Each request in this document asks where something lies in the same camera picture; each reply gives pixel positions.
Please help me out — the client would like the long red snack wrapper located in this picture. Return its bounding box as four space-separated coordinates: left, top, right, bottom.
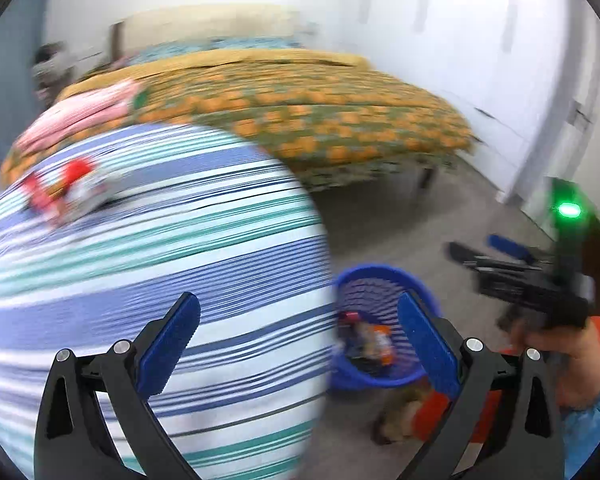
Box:
21 157 124 226

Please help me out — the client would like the blue plastic trash basket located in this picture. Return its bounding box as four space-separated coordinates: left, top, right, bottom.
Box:
330 263 441 391

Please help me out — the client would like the right hand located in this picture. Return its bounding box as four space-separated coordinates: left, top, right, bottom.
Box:
496 307 600 411

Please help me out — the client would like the dark wooden bed leg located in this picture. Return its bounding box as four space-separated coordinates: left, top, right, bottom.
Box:
418 167 438 191

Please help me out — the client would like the blue green striped blanket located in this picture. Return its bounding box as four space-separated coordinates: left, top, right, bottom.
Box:
0 125 334 479

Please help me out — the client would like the white wardrobe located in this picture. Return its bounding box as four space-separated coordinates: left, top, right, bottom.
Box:
342 0 582 200

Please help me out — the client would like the black white floral bedsheet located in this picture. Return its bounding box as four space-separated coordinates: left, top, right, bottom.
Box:
296 153 460 193

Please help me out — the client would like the pink folded cloth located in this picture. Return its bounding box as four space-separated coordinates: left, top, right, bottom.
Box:
15 79 142 153

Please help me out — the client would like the orange floral green quilt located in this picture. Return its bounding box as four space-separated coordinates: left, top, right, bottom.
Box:
0 49 477 188

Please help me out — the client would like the pile of clothes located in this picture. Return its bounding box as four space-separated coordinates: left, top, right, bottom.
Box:
31 41 74 108

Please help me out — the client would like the teal patterned pillow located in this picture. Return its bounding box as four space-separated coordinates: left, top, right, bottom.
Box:
126 37 302 66

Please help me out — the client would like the cream padded headboard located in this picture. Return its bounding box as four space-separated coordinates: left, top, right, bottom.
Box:
110 3 300 58

